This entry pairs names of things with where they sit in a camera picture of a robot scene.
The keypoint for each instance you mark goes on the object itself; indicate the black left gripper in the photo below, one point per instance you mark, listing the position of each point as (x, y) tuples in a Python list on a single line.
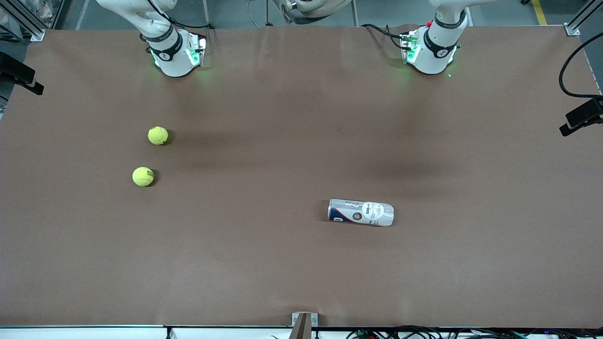
[(582, 113)]

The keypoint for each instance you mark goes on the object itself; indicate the yellow tennis ball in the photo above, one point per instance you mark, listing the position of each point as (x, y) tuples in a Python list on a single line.
[(142, 176), (158, 135)]

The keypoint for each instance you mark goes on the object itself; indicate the clear plastic tennis ball can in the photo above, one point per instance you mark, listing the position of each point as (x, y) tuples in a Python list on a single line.
[(362, 212)]

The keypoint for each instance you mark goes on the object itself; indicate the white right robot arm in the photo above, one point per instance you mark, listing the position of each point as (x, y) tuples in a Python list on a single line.
[(174, 61)]

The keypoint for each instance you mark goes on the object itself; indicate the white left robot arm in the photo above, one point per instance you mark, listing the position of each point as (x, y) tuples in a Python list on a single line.
[(433, 56)]

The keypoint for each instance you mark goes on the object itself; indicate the grey rounded housing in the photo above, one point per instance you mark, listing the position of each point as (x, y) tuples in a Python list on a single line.
[(311, 7)]

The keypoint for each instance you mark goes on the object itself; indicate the brown table cover sheet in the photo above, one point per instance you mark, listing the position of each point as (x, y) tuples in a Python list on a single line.
[(301, 263)]

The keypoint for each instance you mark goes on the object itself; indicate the aluminium frame post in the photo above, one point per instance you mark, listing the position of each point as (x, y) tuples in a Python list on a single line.
[(577, 26), (28, 23)]

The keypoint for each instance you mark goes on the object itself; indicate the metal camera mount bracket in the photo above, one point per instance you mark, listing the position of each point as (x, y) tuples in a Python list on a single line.
[(304, 325)]

